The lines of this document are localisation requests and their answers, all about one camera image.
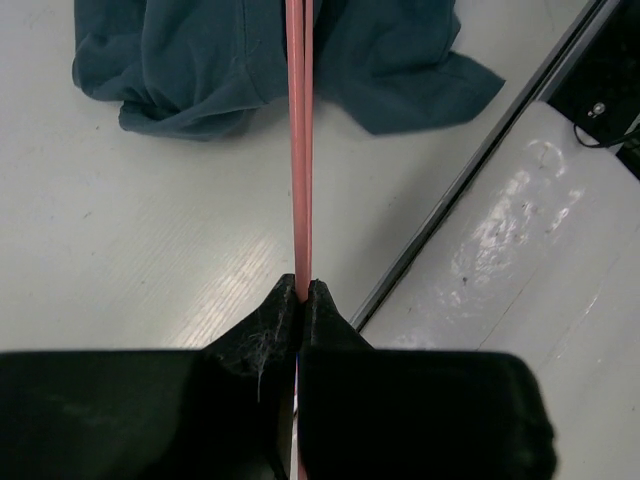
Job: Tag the blue t shirt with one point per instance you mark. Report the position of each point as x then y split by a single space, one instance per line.
197 69

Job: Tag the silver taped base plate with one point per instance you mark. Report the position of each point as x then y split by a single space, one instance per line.
539 257

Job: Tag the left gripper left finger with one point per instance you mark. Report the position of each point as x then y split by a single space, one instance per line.
224 411

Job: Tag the pink wire hanger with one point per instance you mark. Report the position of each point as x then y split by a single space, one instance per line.
299 36

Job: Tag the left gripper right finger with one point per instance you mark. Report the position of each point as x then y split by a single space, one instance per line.
368 413

